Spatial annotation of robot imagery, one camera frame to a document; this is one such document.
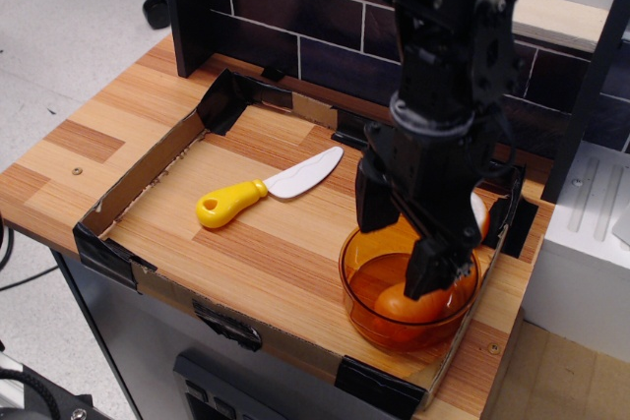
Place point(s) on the black metal bracket with screw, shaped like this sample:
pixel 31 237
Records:
pixel 40 399

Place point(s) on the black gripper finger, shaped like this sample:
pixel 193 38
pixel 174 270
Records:
pixel 433 265
pixel 375 209

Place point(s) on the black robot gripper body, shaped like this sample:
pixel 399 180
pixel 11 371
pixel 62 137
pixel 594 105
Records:
pixel 432 181

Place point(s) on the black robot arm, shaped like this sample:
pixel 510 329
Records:
pixel 458 61

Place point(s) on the transparent orange plastic pot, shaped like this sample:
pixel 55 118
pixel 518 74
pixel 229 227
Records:
pixel 372 262

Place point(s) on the yellow handled white toy knife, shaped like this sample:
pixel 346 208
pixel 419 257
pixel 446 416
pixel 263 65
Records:
pixel 219 207

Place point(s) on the white toy food slice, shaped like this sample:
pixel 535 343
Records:
pixel 481 215

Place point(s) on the taped cardboard fence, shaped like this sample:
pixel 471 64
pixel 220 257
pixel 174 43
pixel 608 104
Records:
pixel 248 321

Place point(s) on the white block with grooves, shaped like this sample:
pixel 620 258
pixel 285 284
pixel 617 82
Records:
pixel 579 288

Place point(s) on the orange plastic toy carrot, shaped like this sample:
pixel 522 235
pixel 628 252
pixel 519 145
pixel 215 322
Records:
pixel 393 304

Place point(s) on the black brick pattern backsplash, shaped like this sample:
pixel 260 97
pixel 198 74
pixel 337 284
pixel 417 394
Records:
pixel 350 46

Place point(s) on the black caster wheel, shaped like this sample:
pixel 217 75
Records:
pixel 156 13

